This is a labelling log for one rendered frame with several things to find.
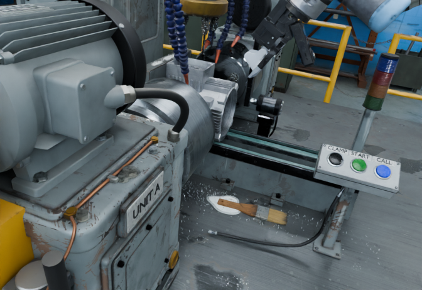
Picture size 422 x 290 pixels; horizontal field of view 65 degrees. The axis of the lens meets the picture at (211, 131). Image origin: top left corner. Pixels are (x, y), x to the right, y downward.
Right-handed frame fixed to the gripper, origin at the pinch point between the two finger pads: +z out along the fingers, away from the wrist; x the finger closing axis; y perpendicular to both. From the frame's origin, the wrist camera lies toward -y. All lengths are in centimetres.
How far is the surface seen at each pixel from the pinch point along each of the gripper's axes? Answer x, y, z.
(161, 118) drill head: 32.1, 8.5, 8.0
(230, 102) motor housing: -13.3, 0.1, 17.3
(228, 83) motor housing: -5.0, 4.2, 9.0
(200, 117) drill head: 22.1, 3.0, 8.0
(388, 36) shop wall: -505, -118, -10
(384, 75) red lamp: -33.1, -32.5, -17.4
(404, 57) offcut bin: -456, -147, -5
